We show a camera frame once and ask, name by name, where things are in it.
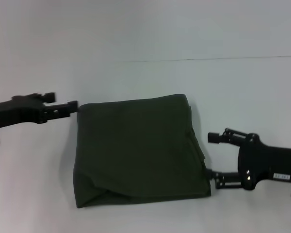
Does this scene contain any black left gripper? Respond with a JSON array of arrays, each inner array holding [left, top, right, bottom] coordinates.
[[0, 92, 79, 132]]

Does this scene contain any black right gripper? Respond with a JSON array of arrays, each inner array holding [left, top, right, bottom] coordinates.
[[207, 128, 291, 191]]

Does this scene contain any dark green printed t-shirt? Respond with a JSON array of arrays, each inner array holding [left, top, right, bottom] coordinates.
[[72, 94, 213, 209]]

